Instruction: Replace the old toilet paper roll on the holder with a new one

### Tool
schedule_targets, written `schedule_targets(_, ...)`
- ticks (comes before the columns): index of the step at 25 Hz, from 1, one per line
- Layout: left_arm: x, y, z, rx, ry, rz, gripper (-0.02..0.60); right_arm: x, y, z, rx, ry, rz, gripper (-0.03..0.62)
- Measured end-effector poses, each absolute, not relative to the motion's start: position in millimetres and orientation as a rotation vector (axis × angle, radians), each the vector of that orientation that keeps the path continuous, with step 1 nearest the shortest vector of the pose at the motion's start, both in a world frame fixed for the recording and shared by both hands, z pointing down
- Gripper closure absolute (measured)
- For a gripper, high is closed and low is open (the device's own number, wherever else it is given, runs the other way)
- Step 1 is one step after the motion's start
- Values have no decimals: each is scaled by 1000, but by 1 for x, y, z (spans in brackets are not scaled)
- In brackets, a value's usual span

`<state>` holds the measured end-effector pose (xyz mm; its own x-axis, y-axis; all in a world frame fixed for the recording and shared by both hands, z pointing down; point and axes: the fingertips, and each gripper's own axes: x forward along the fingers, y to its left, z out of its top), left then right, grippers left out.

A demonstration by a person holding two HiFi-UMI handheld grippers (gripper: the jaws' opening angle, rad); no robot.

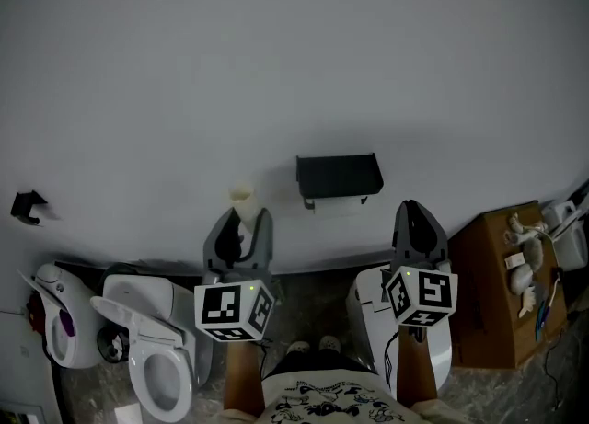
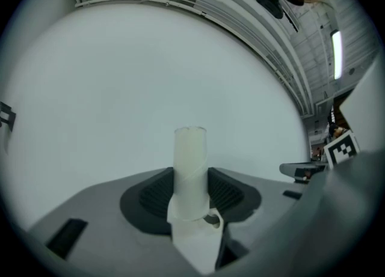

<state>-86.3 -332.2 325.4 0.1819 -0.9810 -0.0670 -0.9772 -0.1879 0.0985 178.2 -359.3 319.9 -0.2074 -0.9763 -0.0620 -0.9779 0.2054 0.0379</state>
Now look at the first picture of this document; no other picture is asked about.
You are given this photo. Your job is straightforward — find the brown cardboard box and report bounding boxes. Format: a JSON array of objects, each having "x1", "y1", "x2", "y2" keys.
[{"x1": 448, "y1": 201, "x2": 568, "y2": 371}]

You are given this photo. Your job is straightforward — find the person's printed white shirt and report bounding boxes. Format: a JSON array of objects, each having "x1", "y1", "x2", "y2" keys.
[{"x1": 261, "y1": 366, "x2": 461, "y2": 424}]

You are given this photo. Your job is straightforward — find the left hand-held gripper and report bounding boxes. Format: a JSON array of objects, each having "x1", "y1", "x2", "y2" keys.
[{"x1": 193, "y1": 208, "x2": 276, "y2": 343}]

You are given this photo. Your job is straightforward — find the cream plush toy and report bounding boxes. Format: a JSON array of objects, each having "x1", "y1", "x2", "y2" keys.
[{"x1": 518, "y1": 286, "x2": 537, "y2": 320}]

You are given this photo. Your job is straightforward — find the grey furry plush toy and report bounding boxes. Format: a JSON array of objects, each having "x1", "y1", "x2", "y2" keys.
[{"x1": 522, "y1": 237, "x2": 545, "y2": 272}]

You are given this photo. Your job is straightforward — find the white rectangular smart toilet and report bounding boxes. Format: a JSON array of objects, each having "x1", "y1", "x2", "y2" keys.
[{"x1": 345, "y1": 263, "x2": 453, "y2": 391}]

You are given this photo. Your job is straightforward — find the blue green tool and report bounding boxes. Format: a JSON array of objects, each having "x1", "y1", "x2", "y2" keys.
[{"x1": 535, "y1": 300, "x2": 551, "y2": 341}]

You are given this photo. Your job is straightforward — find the beige stringy plush toy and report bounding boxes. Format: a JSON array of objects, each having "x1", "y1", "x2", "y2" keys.
[{"x1": 503, "y1": 212, "x2": 549, "y2": 246}]

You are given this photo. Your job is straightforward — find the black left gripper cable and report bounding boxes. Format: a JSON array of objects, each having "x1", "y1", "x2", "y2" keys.
[{"x1": 259, "y1": 338, "x2": 273, "y2": 378}]

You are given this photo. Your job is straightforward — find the white egg-shaped toilet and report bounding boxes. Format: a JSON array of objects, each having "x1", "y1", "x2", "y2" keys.
[{"x1": 17, "y1": 263, "x2": 105, "y2": 369}]

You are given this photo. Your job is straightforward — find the black wall-mounted roll holder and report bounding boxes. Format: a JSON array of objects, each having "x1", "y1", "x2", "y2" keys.
[
  {"x1": 10, "y1": 190, "x2": 49, "y2": 227},
  {"x1": 295, "y1": 153, "x2": 385, "y2": 212}
]

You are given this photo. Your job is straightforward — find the white handled brush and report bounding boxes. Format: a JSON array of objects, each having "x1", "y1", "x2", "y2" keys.
[{"x1": 549, "y1": 269, "x2": 563, "y2": 309}]

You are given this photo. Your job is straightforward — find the person's black shorts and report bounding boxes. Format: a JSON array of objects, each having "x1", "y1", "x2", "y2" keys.
[{"x1": 266, "y1": 350, "x2": 375, "y2": 375}]

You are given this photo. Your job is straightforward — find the white round toilet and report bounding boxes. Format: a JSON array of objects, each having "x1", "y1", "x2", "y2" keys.
[{"x1": 90, "y1": 273, "x2": 214, "y2": 423}]

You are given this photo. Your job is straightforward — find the white grey plush toy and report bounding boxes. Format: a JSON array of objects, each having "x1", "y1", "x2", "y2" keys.
[{"x1": 509, "y1": 264, "x2": 536, "y2": 297}]

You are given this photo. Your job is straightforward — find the person's left forearm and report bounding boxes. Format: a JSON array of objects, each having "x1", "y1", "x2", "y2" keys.
[{"x1": 224, "y1": 339, "x2": 266, "y2": 415}]

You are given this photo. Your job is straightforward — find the black floor cable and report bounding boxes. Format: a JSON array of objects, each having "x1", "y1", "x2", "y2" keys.
[{"x1": 544, "y1": 343, "x2": 565, "y2": 410}]

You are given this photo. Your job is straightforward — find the person's right forearm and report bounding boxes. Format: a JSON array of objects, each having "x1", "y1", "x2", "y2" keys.
[{"x1": 396, "y1": 324, "x2": 439, "y2": 410}]

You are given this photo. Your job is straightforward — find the white paper sheet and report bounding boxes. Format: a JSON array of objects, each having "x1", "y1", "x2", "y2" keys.
[{"x1": 113, "y1": 406, "x2": 142, "y2": 424}]

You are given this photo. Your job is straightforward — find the small black waste bin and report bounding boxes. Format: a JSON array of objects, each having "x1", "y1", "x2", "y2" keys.
[{"x1": 96, "y1": 326, "x2": 131, "y2": 364}]

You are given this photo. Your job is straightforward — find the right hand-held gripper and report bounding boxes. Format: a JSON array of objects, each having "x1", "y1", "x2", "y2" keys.
[{"x1": 381, "y1": 200, "x2": 459, "y2": 327}]

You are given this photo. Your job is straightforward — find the red device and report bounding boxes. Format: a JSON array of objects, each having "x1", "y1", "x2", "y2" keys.
[{"x1": 26, "y1": 292, "x2": 48, "y2": 334}]

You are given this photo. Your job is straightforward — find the toilet paper tube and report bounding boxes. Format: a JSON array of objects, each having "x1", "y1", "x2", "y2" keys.
[{"x1": 228, "y1": 184, "x2": 258, "y2": 223}]

